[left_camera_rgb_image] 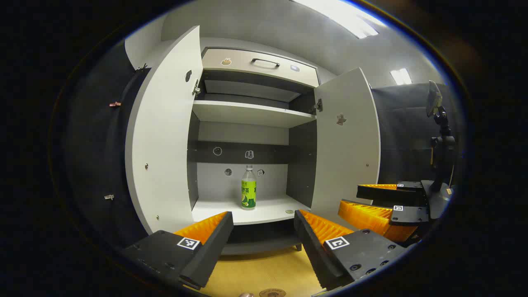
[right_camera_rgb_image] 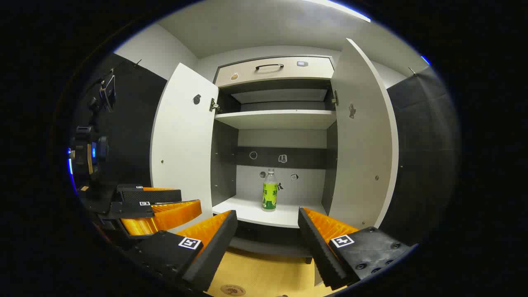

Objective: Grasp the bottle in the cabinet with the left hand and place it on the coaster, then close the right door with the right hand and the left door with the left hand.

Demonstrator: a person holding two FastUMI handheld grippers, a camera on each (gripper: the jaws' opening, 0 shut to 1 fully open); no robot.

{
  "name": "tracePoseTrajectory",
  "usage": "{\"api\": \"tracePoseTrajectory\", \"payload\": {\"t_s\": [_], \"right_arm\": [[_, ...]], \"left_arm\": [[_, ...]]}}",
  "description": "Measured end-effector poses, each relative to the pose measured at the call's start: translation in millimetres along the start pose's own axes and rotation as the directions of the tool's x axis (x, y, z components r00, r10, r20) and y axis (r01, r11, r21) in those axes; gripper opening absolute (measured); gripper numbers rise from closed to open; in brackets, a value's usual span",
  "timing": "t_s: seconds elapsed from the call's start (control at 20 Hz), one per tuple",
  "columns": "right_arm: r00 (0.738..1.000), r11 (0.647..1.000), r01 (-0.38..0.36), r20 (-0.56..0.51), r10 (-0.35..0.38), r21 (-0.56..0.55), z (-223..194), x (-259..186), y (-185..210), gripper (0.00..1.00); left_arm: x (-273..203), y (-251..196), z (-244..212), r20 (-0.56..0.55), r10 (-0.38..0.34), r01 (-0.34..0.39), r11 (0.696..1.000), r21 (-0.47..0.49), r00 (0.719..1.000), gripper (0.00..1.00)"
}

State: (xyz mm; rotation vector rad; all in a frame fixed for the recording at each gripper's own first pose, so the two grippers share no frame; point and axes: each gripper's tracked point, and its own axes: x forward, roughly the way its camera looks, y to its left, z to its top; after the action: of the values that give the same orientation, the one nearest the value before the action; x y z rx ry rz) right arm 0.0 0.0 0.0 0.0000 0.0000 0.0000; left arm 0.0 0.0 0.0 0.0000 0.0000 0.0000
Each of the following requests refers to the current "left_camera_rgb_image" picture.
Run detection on green label plastic bottle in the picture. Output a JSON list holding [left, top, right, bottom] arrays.
[[241, 165, 257, 210]]

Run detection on white cabinet shelf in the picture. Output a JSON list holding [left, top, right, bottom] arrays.
[[192, 100, 316, 128], [192, 196, 312, 225]]

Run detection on beige cabinet drawer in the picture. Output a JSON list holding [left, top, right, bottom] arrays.
[[201, 47, 319, 87]]

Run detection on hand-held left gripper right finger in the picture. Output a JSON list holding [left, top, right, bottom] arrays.
[[294, 209, 407, 291]]

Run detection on small ceiling light panel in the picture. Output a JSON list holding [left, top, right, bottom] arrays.
[[390, 68, 413, 86]]

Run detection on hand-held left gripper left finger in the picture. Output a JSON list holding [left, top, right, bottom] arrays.
[[123, 211, 234, 289]]

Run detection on grey white cabinet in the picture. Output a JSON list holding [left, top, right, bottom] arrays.
[[188, 46, 320, 255]]

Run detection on large ceiling light panel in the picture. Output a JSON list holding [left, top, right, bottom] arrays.
[[295, 0, 381, 40]]

